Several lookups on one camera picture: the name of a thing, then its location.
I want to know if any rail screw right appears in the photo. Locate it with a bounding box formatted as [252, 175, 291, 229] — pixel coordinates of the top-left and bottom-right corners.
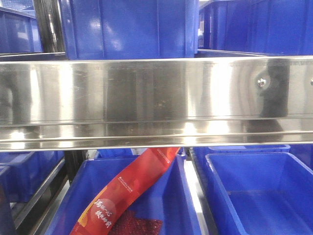
[257, 78, 267, 88]

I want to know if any blue bin upper shelf right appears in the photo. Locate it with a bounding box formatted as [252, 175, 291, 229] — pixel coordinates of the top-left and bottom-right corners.
[198, 0, 313, 55]

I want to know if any red snack package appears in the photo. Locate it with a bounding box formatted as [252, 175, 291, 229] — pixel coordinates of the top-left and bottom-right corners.
[70, 147, 180, 235]

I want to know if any blue bin shelf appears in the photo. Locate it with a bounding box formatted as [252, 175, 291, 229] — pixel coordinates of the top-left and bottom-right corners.
[0, 151, 65, 235]
[0, 7, 43, 54]
[198, 0, 313, 55]
[193, 147, 313, 235]
[45, 154, 203, 235]
[60, 0, 199, 60]

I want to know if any blue bin lower shelf centre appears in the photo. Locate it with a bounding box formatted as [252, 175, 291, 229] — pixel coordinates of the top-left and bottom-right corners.
[45, 154, 203, 235]

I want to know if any stainless steel shelf front rail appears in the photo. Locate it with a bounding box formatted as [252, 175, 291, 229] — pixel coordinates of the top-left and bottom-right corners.
[0, 56, 313, 152]

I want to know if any blue bin lower shelf right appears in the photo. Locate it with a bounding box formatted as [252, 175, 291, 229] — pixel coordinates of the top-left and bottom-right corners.
[193, 147, 313, 235]

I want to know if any blue bin upper shelf left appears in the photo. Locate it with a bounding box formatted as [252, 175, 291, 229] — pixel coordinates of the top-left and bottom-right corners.
[0, 7, 43, 54]

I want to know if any blue bin lower shelf left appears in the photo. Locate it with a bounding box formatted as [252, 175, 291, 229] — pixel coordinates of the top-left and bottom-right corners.
[0, 151, 65, 235]

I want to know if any blue bin upper shelf centre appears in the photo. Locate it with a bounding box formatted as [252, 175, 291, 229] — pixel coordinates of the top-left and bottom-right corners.
[60, 0, 199, 60]

